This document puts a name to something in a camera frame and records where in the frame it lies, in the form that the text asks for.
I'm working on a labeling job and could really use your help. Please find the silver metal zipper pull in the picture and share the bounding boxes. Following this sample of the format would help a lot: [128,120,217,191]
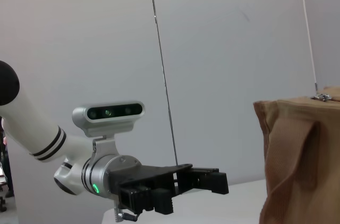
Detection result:
[310,92,340,103]

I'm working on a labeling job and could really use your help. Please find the person in dark trousers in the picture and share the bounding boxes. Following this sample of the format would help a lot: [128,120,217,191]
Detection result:
[0,116,15,199]

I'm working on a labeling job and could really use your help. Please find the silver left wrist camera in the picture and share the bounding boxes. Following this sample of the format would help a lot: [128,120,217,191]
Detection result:
[72,100,146,137]

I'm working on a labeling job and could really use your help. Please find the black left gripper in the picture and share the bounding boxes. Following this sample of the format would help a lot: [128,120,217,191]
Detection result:
[106,163,230,216]

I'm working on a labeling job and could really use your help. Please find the khaki fabric food bag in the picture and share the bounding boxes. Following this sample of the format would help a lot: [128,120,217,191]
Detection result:
[252,85,340,224]

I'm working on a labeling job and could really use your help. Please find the left gripper cable with connector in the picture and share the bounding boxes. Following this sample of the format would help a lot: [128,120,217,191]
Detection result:
[113,199,139,223]

